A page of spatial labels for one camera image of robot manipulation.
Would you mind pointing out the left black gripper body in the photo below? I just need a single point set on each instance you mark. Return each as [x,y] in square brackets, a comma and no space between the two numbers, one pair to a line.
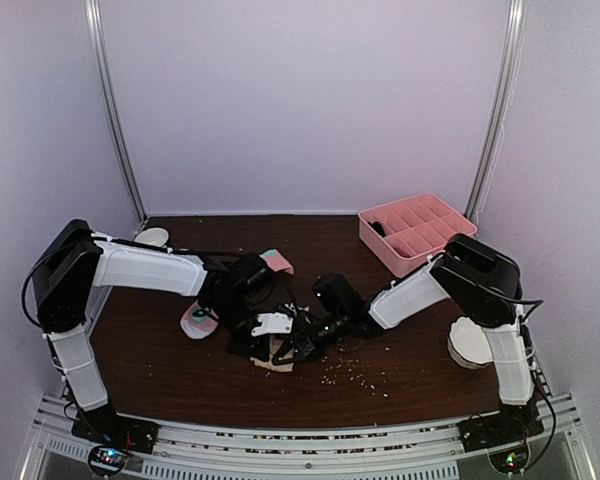
[229,313]

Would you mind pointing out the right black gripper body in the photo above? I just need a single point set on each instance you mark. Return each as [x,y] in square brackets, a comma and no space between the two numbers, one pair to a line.
[324,341]

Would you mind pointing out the striped beige maroon sock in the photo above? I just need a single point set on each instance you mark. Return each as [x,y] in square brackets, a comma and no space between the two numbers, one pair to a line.
[279,361]

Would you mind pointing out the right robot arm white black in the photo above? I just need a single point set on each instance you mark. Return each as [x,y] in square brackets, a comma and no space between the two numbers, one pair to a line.
[484,283]

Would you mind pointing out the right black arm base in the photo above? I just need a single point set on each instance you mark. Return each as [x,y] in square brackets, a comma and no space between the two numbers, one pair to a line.
[480,432]

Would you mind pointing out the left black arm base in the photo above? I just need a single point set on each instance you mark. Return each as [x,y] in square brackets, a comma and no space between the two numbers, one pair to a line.
[128,434]

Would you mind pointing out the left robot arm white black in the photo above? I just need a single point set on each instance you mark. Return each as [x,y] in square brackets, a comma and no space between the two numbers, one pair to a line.
[80,259]

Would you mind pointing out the pink patterned sock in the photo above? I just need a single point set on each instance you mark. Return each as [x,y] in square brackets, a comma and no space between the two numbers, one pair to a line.
[198,325]

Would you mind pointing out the white dark small bowl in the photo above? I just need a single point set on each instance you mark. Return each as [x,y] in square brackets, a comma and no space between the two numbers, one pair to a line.
[155,236]

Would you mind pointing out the black item in tray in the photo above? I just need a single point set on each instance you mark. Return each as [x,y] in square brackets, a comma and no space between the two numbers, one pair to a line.
[378,228]

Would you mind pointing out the pink divided organizer tray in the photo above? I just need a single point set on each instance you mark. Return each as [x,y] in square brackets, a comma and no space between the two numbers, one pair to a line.
[417,227]

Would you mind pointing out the white scalloped bowl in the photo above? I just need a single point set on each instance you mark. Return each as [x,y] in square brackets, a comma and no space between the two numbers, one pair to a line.
[467,344]

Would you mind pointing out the left circuit board with leds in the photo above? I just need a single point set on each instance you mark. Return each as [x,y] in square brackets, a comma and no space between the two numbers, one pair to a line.
[106,461]

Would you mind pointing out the circuit board with leds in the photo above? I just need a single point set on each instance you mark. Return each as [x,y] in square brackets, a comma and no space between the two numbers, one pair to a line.
[106,461]
[510,461]

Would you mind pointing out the right circuit board with leds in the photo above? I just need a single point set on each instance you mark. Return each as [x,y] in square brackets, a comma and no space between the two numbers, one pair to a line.
[510,461]

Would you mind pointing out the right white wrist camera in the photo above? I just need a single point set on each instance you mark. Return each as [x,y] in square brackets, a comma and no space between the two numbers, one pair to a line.
[291,309]

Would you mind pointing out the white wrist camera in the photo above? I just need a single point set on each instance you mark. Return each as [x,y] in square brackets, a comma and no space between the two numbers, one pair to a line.
[291,309]
[272,323]

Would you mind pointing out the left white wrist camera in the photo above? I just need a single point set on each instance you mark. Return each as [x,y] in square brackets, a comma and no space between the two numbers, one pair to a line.
[272,323]

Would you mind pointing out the aluminium front rail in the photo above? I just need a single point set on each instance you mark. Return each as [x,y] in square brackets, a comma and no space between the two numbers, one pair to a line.
[423,450]

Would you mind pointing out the left aluminium frame post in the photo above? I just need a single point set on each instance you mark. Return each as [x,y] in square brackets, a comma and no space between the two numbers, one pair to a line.
[97,36]

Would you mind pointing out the aluminium frame post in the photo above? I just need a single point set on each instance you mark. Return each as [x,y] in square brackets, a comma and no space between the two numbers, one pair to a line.
[97,36]
[503,93]

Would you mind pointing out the right aluminium frame post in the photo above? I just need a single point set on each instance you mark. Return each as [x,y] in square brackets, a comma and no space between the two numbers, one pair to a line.
[503,93]

